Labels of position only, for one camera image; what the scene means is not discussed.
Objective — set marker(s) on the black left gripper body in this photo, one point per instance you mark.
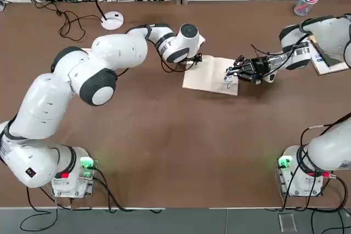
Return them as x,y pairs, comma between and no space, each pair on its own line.
189,60

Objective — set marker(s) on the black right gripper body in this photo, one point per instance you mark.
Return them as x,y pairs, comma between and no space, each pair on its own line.
259,67

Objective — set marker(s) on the white marker pen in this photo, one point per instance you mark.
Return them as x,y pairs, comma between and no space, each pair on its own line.
227,74

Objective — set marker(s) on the cream paper notebook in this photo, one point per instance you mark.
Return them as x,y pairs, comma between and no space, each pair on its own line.
205,77

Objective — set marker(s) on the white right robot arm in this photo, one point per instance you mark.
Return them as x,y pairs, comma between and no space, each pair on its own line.
329,36

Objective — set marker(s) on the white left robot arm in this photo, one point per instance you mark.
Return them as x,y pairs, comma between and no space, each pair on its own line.
115,50

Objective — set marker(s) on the white book with blue print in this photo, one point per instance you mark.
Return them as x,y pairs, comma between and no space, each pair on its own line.
319,65

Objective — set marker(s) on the clear pen cup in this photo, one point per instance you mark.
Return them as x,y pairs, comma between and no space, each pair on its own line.
303,6

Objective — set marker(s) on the white desk lamp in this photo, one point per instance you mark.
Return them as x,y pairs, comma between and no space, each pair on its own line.
112,21

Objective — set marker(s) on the metal floor socket plate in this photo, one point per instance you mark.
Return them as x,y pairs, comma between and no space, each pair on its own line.
287,222

